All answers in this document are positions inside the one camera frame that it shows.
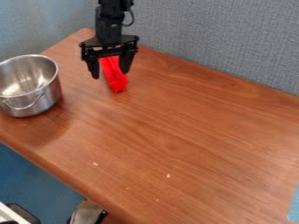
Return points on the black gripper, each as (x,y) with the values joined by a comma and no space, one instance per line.
(93,50)

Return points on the red star-shaped block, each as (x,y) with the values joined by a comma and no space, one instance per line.
(117,79)

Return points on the stainless steel pot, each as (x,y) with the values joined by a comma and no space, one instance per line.
(30,85)

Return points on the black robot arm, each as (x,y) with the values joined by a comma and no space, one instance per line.
(110,41)

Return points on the black object at bottom left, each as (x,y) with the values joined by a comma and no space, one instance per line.
(26,214)

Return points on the white object at corner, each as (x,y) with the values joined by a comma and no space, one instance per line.
(10,215)

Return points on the grey table leg bracket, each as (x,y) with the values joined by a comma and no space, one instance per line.
(87,213)

